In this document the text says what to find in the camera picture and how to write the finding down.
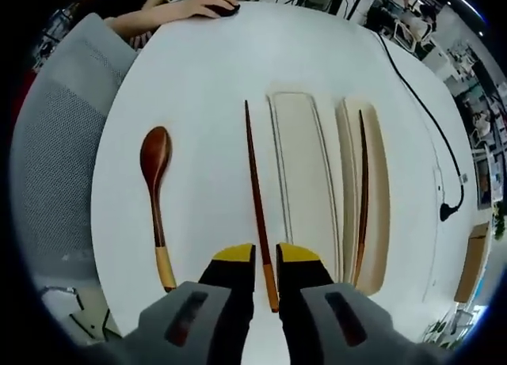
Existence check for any white office chair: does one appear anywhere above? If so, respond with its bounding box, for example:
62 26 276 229
391 17 433 52

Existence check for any beige cutlery case lid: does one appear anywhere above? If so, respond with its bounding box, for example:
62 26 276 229
265 90 342 279

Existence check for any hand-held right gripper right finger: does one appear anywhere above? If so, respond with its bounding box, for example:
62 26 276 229
276 241 401 365

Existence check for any beige cutlery case base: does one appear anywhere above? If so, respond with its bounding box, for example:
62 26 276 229
334 97 392 295

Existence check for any black computer mouse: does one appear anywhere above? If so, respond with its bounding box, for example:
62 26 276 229
207 2 242 19

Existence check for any dark wooden chopstick utensil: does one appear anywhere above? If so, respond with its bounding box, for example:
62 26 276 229
243 99 280 314
351 108 371 287

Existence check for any black table cable with plug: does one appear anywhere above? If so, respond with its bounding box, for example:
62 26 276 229
373 31 466 223

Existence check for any grey mesh chair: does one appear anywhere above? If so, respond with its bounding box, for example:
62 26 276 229
10 12 140 293

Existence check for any brown wooden spoon utensil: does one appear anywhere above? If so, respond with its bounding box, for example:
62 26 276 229
139 125 178 294

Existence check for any brown cardboard box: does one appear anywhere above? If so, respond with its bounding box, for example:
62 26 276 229
452 221 492 305

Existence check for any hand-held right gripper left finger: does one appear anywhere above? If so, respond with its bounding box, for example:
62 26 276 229
136 242 257 365

